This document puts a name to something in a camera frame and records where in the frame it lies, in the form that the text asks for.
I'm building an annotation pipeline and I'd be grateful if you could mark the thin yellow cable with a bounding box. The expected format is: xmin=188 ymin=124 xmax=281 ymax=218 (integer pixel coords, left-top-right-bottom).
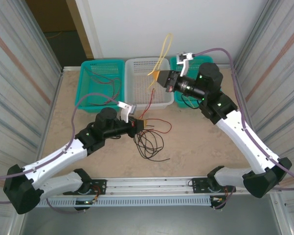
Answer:
xmin=185 ymin=96 xmax=199 ymax=108
xmin=147 ymin=33 xmax=174 ymax=89

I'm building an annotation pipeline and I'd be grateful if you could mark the teal plastic basket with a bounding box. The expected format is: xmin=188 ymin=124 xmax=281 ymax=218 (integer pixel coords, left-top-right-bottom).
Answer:
xmin=74 ymin=58 xmax=126 ymax=114
xmin=169 ymin=55 xmax=223 ymax=108

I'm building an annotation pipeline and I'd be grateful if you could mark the white plastic basket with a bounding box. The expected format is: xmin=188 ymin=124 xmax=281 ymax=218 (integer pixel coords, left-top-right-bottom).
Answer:
xmin=123 ymin=57 xmax=174 ymax=111

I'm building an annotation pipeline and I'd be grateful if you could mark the small controller board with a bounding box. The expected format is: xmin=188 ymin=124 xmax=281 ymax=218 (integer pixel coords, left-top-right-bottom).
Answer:
xmin=74 ymin=198 xmax=99 ymax=212
xmin=209 ymin=195 xmax=227 ymax=211

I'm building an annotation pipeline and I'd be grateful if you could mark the grey metal panel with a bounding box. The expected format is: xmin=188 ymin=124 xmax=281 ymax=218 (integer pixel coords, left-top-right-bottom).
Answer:
xmin=19 ymin=194 xmax=283 ymax=235

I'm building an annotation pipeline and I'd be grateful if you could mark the brown wooden door edge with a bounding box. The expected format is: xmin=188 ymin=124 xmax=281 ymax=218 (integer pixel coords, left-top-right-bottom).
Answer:
xmin=65 ymin=0 xmax=94 ymax=60

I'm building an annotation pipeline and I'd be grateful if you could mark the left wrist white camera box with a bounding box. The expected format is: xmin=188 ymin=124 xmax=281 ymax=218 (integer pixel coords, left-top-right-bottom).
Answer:
xmin=117 ymin=101 xmax=137 ymax=123

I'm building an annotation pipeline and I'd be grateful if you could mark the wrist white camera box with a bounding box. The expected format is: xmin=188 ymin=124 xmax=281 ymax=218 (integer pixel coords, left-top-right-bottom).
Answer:
xmin=117 ymin=101 xmax=137 ymax=123
xmin=175 ymin=52 xmax=194 ymax=77

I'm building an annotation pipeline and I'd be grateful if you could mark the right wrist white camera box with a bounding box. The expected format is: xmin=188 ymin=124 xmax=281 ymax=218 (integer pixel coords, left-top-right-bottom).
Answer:
xmin=175 ymin=52 xmax=194 ymax=77

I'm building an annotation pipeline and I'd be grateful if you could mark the purple sheathed cable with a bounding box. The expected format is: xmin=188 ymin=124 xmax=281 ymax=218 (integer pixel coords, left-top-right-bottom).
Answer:
xmin=0 ymin=93 xmax=120 ymax=214
xmin=193 ymin=47 xmax=294 ymax=211

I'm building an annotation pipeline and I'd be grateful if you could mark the aluminium table frame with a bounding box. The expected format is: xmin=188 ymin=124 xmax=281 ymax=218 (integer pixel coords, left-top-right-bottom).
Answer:
xmin=16 ymin=64 xmax=283 ymax=198

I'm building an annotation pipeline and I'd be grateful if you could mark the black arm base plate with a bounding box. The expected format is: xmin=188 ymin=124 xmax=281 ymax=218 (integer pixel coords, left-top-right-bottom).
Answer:
xmin=191 ymin=177 xmax=237 ymax=194
xmin=63 ymin=179 xmax=107 ymax=196

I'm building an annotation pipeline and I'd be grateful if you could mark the pale slotted cable duct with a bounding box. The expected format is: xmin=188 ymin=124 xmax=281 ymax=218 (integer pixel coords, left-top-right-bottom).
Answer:
xmin=38 ymin=195 xmax=212 ymax=208

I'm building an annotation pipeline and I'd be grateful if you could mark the orange floor cable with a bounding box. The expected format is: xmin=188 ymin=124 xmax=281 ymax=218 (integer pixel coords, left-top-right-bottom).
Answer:
xmin=45 ymin=31 xmax=64 ymax=40

